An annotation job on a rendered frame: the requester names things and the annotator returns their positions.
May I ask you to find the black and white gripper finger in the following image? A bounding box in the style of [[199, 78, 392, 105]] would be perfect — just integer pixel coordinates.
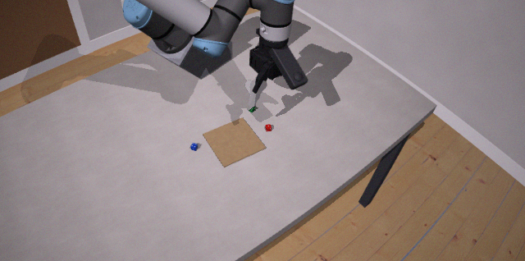
[[245, 68, 268, 110]]

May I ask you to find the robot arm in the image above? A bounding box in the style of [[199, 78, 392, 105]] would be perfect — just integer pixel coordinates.
[[123, 0, 308, 90]]

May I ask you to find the tan mat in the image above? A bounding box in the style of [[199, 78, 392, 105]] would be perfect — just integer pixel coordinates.
[[203, 117, 266, 167]]

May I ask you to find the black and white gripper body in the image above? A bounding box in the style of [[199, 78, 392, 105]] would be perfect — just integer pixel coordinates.
[[249, 28, 289, 80]]

